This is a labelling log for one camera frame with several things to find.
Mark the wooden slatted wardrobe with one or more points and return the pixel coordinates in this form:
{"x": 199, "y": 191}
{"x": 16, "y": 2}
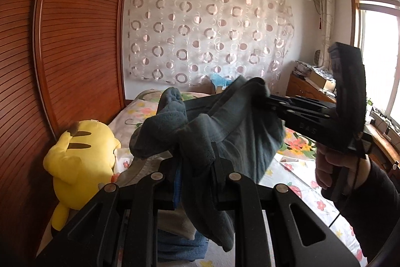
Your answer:
{"x": 62, "y": 35}

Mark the folded beige garment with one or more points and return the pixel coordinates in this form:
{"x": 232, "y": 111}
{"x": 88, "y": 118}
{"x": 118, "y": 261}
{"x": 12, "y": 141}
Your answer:
{"x": 137, "y": 173}

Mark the patterned window curtain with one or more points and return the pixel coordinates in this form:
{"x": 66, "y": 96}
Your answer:
{"x": 325, "y": 20}

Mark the yellow plush toy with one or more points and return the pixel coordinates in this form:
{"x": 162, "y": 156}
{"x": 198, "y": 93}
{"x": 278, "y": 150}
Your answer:
{"x": 81, "y": 154}

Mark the stack of books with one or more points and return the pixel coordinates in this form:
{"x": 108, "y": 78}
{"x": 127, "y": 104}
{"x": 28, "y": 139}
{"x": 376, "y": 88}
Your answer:
{"x": 301, "y": 70}

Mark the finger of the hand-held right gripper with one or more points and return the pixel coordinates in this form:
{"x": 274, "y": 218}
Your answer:
{"x": 306, "y": 105}
{"x": 309, "y": 117}

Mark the grey-green pants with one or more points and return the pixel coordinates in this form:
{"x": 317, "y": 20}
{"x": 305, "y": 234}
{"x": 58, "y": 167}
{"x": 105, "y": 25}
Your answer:
{"x": 200, "y": 135}

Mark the window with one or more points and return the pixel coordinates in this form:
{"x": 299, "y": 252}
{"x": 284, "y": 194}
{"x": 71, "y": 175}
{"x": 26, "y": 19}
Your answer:
{"x": 378, "y": 51}

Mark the long wooden cabinet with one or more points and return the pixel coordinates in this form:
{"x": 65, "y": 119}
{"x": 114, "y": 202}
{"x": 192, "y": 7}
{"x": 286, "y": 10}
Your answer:
{"x": 297, "y": 87}

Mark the circle-patterned wall curtain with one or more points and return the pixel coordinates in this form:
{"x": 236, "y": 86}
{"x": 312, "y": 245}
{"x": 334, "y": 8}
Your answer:
{"x": 203, "y": 20}

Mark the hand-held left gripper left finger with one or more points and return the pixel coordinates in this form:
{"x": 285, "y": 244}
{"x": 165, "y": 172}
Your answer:
{"x": 177, "y": 192}

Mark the open cardboard box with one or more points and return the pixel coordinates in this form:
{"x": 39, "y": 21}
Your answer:
{"x": 322, "y": 82}

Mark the person's right forearm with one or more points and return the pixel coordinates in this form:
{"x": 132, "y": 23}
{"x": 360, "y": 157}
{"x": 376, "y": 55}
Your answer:
{"x": 375, "y": 192}

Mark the folded blue jeans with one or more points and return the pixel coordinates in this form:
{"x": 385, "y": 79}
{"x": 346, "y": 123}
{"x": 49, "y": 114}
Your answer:
{"x": 175, "y": 248}

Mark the person's right hand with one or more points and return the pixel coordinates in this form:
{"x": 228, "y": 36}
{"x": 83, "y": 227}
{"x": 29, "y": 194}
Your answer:
{"x": 325, "y": 167}

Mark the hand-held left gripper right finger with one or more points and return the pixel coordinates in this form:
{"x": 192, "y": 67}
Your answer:
{"x": 243, "y": 192}

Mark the blue plastic bag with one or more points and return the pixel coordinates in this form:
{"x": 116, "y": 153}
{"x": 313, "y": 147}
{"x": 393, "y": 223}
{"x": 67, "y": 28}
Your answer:
{"x": 222, "y": 79}

